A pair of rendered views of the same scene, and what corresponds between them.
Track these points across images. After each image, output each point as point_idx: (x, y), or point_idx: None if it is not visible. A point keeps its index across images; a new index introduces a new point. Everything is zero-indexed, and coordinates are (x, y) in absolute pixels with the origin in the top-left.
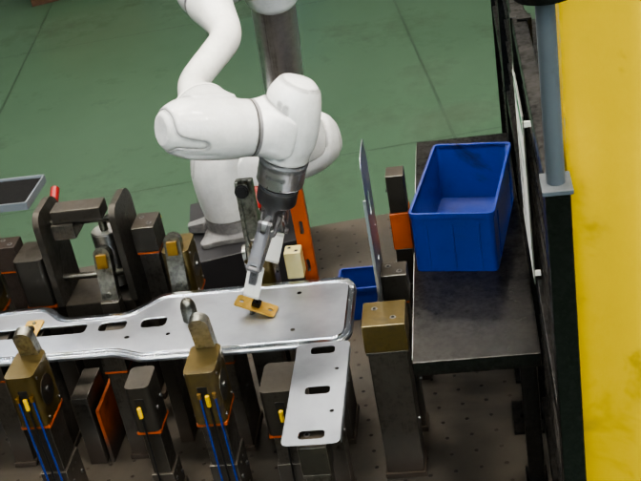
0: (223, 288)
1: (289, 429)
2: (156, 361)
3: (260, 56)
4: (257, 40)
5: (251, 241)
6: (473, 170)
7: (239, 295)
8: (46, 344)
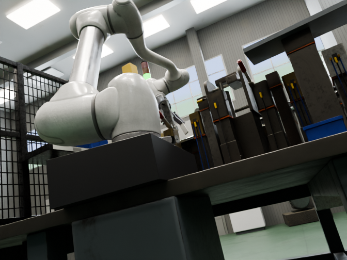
0: (190, 136)
1: None
2: None
3: (100, 55)
4: (101, 47)
5: (170, 128)
6: (83, 145)
7: (188, 136)
8: (262, 119)
